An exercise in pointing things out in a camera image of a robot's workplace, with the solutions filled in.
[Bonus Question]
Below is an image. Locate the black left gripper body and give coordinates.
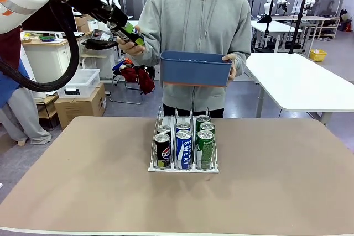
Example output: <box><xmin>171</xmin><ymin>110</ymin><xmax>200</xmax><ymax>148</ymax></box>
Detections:
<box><xmin>55</xmin><ymin>0</ymin><xmax>128</xmax><ymax>27</ymax></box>

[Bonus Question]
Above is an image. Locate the black Pepsi can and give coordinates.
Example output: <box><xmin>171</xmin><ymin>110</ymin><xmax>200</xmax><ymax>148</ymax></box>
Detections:
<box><xmin>107</xmin><ymin>21</ymin><xmax>146</xmax><ymax>46</ymax></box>
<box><xmin>157</xmin><ymin>125</ymin><xmax>172</xmax><ymax>137</ymax></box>
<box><xmin>154</xmin><ymin>133</ymin><xmax>171</xmax><ymax>169</ymax></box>

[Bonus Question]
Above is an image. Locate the blue bin with orange handles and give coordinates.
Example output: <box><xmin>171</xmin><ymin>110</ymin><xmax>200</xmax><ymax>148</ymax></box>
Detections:
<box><xmin>160</xmin><ymin>50</ymin><xmax>233</xmax><ymax>87</ymax></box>

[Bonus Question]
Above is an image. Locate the person's left forearm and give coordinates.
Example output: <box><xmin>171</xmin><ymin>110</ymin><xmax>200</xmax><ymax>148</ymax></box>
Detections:
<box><xmin>232</xmin><ymin>50</ymin><xmax>252</xmax><ymax>78</ymax></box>

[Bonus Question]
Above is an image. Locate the person's right forearm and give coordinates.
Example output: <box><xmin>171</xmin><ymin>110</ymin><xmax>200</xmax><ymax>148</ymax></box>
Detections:
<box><xmin>137</xmin><ymin>23</ymin><xmax>166</xmax><ymax>62</ymax></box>

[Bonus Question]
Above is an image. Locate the person's right hand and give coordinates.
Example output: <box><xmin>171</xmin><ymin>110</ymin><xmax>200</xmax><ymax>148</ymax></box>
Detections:
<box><xmin>118</xmin><ymin>25</ymin><xmax>147</xmax><ymax>59</ymax></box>

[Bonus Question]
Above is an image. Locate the person's left hand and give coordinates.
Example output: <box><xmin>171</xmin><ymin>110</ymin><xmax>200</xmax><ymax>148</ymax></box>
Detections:
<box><xmin>222</xmin><ymin>54</ymin><xmax>237</xmax><ymax>83</ymax></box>

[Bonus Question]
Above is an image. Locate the small cardboard box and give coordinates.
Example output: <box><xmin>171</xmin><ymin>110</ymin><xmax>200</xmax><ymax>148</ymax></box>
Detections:
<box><xmin>75</xmin><ymin>14</ymin><xmax>91</xmax><ymax>33</ymax></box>

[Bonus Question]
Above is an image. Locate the printed plastic packet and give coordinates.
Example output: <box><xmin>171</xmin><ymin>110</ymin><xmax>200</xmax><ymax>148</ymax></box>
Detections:
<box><xmin>91</xmin><ymin>29</ymin><xmax>114</xmax><ymax>42</ymax></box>

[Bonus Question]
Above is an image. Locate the red and black jacket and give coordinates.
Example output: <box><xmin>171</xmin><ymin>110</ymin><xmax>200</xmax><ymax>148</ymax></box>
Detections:
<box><xmin>112</xmin><ymin>59</ymin><xmax>155</xmax><ymax>95</ymax></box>

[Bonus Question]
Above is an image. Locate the black bag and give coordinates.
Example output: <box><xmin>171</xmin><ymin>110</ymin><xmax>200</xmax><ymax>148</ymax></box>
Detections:
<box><xmin>82</xmin><ymin>38</ymin><xmax>119</xmax><ymax>51</ymax></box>

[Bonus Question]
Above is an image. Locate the small wooden side table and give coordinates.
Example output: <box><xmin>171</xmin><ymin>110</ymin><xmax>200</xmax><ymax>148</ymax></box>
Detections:
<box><xmin>79</xmin><ymin>53</ymin><xmax>108</xmax><ymax>70</ymax></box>

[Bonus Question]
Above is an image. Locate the black tripod stand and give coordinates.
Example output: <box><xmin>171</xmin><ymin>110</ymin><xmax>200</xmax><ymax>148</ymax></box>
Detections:
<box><xmin>284</xmin><ymin>0</ymin><xmax>309</xmax><ymax>54</ymax></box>
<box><xmin>259</xmin><ymin>0</ymin><xmax>277</xmax><ymax>51</ymax></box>

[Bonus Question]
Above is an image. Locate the black computer monitor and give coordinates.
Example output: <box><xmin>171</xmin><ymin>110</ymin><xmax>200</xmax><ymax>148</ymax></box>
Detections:
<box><xmin>21</xmin><ymin>3</ymin><xmax>78</xmax><ymax>34</ymax></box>

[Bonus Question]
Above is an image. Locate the person in grey hoodie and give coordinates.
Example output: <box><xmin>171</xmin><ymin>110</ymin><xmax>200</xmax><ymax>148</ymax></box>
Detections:
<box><xmin>137</xmin><ymin>0</ymin><xmax>252</xmax><ymax>119</ymax></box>

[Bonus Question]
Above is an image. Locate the clear plastic storage box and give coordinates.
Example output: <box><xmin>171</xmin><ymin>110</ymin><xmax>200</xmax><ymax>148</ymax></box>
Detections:
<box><xmin>56</xmin><ymin>69</ymin><xmax>101</xmax><ymax>98</ymax></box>

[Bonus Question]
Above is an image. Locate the white desk with wood top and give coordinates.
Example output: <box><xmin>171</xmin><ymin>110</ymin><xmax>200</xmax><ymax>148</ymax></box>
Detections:
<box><xmin>21</xmin><ymin>33</ymin><xmax>93</xmax><ymax>87</ymax></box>

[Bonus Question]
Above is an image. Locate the yellow plastic basket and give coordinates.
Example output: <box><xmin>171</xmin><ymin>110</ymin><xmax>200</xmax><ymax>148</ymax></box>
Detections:
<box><xmin>309</xmin><ymin>49</ymin><xmax>328</xmax><ymax>62</ymax></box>

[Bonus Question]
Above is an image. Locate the brown cardboard box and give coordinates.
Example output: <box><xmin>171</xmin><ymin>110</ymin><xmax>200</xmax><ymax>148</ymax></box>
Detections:
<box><xmin>54</xmin><ymin>82</ymin><xmax>107</xmax><ymax>130</ymax></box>

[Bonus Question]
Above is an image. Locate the blue Pocari Sweat can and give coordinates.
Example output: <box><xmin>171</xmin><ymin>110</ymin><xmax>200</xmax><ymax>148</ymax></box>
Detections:
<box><xmin>175</xmin><ymin>130</ymin><xmax>193</xmax><ymax>170</ymax></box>
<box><xmin>175</xmin><ymin>122</ymin><xmax>191</xmax><ymax>133</ymax></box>

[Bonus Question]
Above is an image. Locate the large white table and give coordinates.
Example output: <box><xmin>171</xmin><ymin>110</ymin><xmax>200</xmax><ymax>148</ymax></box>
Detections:
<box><xmin>244</xmin><ymin>53</ymin><xmax>354</xmax><ymax>125</ymax></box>

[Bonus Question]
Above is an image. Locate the black left arm cable sleeve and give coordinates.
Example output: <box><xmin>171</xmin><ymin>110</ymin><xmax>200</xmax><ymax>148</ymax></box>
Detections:
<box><xmin>0</xmin><ymin>0</ymin><xmax>81</xmax><ymax>93</ymax></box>

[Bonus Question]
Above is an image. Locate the metal chair frame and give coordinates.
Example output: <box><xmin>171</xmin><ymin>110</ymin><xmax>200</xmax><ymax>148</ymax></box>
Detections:
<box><xmin>109</xmin><ymin>77</ymin><xmax>143</xmax><ymax>106</ymax></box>

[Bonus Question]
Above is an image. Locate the white wire can dispenser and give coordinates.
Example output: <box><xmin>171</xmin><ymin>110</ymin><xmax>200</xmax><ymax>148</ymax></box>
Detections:
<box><xmin>147</xmin><ymin>106</ymin><xmax>219</xmax><ymax>174</ymax></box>

